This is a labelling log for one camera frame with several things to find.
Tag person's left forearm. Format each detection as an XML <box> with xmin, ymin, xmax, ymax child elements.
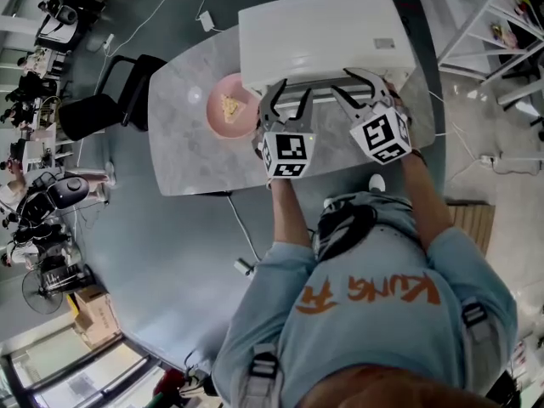
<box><xmin>269</xmin><ymin>175</ymin><xmax>315</xmax><ymax>251</ymax></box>

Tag wooden slatted bench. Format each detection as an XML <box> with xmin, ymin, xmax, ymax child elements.
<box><xmin>445</xmin><ymin>199</ymin><xmax>497</xmax><ymax>258</ymax></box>

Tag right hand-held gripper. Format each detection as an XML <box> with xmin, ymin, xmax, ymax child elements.
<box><xmin>330</xmin><ymin>67</ymin><xmax>413</xmax><ymax>167</ymax></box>

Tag white power adapter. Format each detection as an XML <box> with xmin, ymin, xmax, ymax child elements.
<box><xmin>196</xmin><ymin>10</ymin><xmax>218</xmax><ymax>34</ymax></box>

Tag brown cardboard box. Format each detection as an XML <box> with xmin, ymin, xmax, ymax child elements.
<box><xmin>67</xmin><ymin>286</ymin><xmax>123</xmax><ymax>349</ymax></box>

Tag person's right hand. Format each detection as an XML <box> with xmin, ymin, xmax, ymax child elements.
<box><xmin>383</xmin><ymin>80</ymin><xmax>405</xmax><ymax>112</ymax></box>

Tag person's right grey shoulder strap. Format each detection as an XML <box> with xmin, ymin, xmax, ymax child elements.
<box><xmin>460</xmin><ymin>297</ymin><xmax>502</xmax><ymax>357</ymax></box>

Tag toast slice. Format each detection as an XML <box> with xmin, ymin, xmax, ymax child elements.
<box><xmin>219</xmin><ymin>93</ymin><xmax>248</xmax><ymax>124</ymax></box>

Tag person's light blue shirt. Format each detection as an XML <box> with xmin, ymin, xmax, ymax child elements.
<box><xmin>211</xmin><ymin>226</ymin><xmax>520</xmax><ymax>408</ymax></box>

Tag white toaster oven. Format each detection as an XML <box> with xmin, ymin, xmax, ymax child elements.
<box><xmin>237</xmin><ymin>0</ymin><xmax>417</xmax><ymax>99</ymax></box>

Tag white power strip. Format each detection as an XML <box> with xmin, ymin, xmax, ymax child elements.
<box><xmin>479</xmin><ymin>154</ymin><xmax>506</xmax><ymax>174</ymax></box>
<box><xmin>233</xmin><ymin>258</ymin><xmax>257</xmax><ymax>278</ymax></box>

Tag black waist pouch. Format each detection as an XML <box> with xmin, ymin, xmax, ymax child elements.
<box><xmin>315</xmin><ymin>203</ymin><xmax>380</xmax><ymax>264</ymax></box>

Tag person's light blue jeans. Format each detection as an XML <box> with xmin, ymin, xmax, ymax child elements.
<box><xmin>315</xmin><ymin>190</ymin><xmax>421</xmax><ymax>264</ymax></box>

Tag person's left grey shoulder strap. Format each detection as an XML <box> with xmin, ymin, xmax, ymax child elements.
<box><xmin>241</xmin><ymin>341</ymin><xmax>285</xmax><ymax>408</ymax></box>

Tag person's grey shoulder strap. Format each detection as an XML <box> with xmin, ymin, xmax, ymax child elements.
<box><xmin>241</xmin><ymin>341</ymin><xmax>285</xmax><ymax>408</ymax></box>
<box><xmin>460</xmin><ymin>297</ymin><xmax>502</xmax><ymax>357</ymax></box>

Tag black floor fan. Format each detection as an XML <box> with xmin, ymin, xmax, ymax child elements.
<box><xmin>21</xmin><ymin>269</ymin><xmax>65</xmax><ymax>315</ymax></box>

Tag black round device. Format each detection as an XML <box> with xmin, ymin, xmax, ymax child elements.
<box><xmin>48</xmin><ymin>174</ymin><xmax>91</xmax><ymax>207</ymax></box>

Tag long white floor cable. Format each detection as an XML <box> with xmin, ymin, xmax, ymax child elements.
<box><xmin>428</xmin><ymin>90</ymin><xmax>482</xmax><ymax>162</ymax></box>

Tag pink plate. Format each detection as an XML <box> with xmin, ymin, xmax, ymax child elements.
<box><xmin>206</xmin><ymin>72</ymin><xmax>262</xmax><ymax>140</ymax></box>

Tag white power cable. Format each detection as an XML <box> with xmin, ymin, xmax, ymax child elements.
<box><xmin>226</xmin><ymin>195</ymin><xmax>261</xmax><ymax>264</ymax></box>

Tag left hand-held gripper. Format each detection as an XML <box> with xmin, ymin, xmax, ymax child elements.
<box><xmin>253</xmin><ymin>79</ymin><xmax>316</xmax><ymax>180</ymax></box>

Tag red green white bedding pile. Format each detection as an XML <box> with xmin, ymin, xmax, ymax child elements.
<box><xmin>152</xmin><ymin>366</ymin><xmax>189</xmax><ymax>408</ymax></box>

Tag person's right forearm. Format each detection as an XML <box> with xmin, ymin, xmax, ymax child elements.
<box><xmin>399</xmin><ymin>148</ymin><xmax>455</xmax><ymax>255</ymax></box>

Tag white metal shelf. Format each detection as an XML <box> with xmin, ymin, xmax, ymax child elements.
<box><xmin>437</xmin><ymin>0</ymin><xmax>544</xmax><ymax>85</ymax></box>

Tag black chair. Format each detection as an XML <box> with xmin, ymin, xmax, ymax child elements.
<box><xmin>57</xmin><ymin>54</ymin><xmax>169</xmax><ymax>143</ymax></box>

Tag black wire rack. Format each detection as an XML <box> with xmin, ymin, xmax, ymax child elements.
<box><xmin>39</xmin><ymin>260</ymin><xmax>98</xmax><ymax>298</ymax></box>

